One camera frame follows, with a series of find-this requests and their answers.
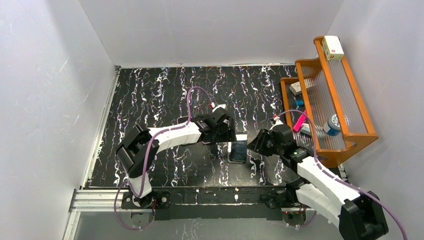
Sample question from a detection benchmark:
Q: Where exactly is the clear magsafe phone case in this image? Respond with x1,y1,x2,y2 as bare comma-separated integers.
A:
227,132,248,164

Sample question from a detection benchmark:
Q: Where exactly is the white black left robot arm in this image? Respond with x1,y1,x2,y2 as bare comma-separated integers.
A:
115,106,237,200

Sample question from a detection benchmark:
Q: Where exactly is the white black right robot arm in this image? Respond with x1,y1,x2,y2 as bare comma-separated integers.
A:
247,124,389,240

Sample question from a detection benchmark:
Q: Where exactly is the light blue eraser block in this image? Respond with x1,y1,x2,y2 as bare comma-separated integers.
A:
300,123,312,136

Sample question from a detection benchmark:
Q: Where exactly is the pink highlighter marker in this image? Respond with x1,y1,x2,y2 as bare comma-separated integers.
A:
293,110,307,132

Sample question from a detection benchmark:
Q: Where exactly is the blue small block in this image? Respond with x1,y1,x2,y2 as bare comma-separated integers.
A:
295,100,304,106

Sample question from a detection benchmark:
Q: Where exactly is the grey white small box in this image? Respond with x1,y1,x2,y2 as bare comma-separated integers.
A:
289,81,302,96

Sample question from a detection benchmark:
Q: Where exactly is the orange wooden shelf rack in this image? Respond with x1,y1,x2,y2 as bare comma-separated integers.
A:
280,36,379,168

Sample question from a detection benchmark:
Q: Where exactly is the blue white tape roll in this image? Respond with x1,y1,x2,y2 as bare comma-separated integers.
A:
323,114,341,136

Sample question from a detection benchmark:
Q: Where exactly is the white box with red label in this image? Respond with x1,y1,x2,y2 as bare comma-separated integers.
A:
321,35,344,61

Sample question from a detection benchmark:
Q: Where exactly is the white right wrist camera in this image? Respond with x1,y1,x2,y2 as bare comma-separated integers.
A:
269,115,285,130

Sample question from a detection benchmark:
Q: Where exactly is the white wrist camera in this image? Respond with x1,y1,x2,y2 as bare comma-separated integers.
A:
210,102,227,113
269,115,285,130

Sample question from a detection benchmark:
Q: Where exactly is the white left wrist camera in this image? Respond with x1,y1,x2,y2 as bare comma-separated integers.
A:
210,102,227,113

